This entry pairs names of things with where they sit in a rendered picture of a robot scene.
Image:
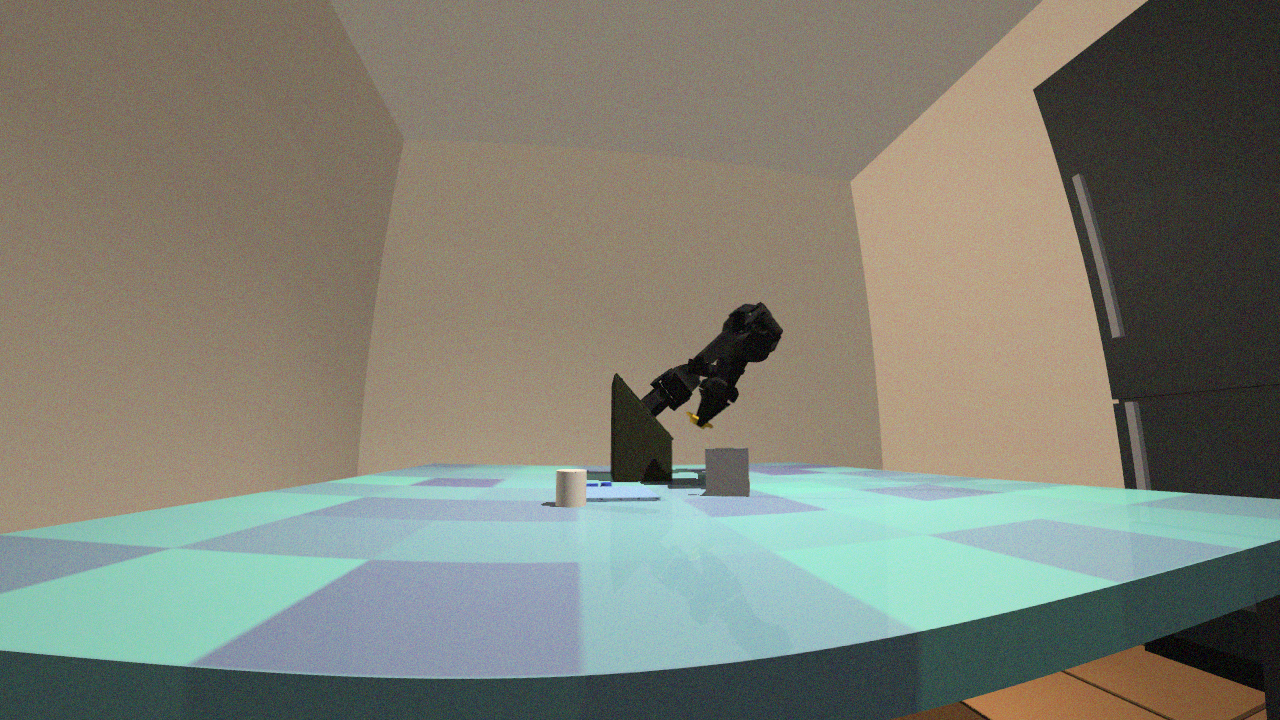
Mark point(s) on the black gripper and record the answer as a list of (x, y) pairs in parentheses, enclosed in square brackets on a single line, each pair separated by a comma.
[(717, 391)]

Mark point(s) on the light blue flat mat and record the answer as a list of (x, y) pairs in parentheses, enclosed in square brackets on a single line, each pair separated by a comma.
[(620, 493)]

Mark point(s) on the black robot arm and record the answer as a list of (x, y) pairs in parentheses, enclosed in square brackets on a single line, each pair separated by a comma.
[(747, 338)]

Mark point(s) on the beige cylinder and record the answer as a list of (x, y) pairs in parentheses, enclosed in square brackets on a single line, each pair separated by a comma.
[(571, 488)]

